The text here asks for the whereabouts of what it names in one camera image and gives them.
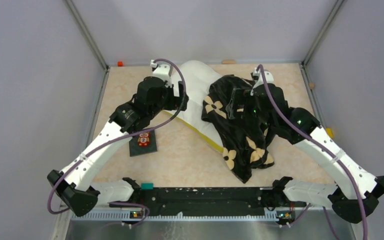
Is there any white pillow yellow edge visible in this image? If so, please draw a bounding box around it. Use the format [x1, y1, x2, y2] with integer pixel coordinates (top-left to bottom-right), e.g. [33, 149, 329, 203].
[177, 60, 223, 153]

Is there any black floral pillowcase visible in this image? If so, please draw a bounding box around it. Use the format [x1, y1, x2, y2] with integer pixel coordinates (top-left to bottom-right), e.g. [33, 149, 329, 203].
[201, 75, 275, 184]

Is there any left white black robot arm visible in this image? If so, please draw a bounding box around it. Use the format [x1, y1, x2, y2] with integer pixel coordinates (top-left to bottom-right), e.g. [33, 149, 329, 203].
[46, 58, 189, 217]

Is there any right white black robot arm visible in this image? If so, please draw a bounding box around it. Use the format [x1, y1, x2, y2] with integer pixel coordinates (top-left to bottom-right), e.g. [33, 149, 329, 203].
[226, 66, 384, 224]

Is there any wooden block back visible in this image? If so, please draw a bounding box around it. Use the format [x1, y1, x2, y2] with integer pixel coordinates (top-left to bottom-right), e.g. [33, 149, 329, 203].
[221, 59, 237, 65]

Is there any dark card with owl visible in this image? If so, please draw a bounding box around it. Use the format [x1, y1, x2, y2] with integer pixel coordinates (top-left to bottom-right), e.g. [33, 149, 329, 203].
[129, 130, 158, 157]

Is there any yellow block right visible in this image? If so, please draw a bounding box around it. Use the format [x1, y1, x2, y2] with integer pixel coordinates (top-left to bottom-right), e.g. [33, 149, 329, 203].
[325, 128, 334, 139]

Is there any teal block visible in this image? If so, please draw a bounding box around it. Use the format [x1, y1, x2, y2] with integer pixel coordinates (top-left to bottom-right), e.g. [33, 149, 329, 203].
[140, 182, 154, 191]

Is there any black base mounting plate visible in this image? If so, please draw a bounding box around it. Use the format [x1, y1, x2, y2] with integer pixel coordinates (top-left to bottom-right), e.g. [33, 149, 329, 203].
[109, 187, 307, 218]

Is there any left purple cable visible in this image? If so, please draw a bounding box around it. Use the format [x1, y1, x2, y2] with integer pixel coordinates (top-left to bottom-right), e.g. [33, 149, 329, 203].
[47, 58, 188, 216]

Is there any white slotted cable duct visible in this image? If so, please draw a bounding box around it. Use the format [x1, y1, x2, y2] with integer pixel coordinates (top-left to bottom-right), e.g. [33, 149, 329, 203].
[71, 209, 293, 222]

